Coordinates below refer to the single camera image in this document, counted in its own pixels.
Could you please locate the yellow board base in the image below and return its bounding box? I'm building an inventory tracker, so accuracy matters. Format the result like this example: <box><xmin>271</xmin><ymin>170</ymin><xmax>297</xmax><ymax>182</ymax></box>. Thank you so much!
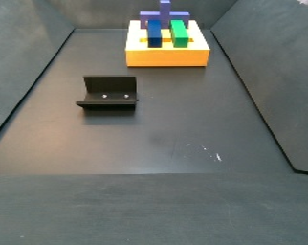
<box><xmin>125</xmin><ymin>20</ymin><xmax>211</xmax><ymax>67</ymax></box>

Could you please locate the blue bar block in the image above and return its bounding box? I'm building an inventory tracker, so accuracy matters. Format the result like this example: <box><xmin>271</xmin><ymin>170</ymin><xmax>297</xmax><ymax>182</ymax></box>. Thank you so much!
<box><xmin>147</xmin><ymin>20</ymin><xmax>163</xmax><ymax>48</ymax></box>

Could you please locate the green bar block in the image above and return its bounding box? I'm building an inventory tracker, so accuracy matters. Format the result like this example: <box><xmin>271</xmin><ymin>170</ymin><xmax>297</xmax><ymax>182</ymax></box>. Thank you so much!
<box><xmin>169</xmin><ymin>20</ymin><xmax>189</xmax><ymax>48</ymax></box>

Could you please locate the purple cross-shaped block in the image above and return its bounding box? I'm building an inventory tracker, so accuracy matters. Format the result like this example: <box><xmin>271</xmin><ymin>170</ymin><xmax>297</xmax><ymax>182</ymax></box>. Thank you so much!
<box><xmin>139</xmin><ymin>0</ymin><xmax>191</xmax><ymax>29</ymax></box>

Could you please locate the black angle bracket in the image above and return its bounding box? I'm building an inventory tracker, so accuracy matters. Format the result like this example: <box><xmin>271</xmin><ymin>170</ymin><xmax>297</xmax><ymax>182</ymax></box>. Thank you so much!
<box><xmin>77</xmin><ymin>75</ymin><xmax>139</xmax><ymax>109</ymax></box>

